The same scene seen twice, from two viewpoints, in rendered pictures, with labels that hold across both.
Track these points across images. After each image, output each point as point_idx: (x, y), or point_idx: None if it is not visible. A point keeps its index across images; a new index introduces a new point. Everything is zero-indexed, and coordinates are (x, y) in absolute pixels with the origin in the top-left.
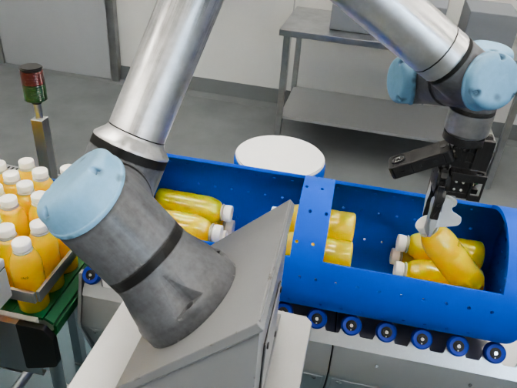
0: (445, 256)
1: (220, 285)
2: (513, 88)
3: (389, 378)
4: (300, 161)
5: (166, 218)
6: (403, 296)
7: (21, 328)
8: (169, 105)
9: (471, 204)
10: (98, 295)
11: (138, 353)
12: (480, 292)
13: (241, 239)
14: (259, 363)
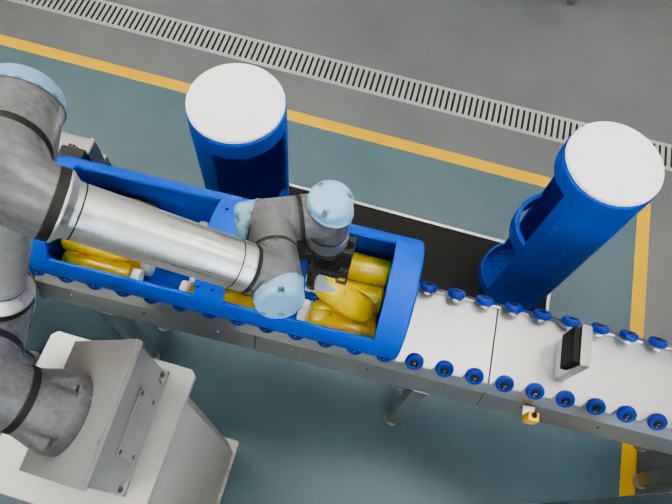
0: (331, 304)
1: (73, 428)
2: (295, 307)
3: (303, 357)
4: (256, 112)
5: (20, 388)
6: (293, 330)
7: None
8: (14, 276)
9: (376, 239)
10: (49, 281)
11: None
12: (354, 337)
13: (105, 359)
14: (110, 470)
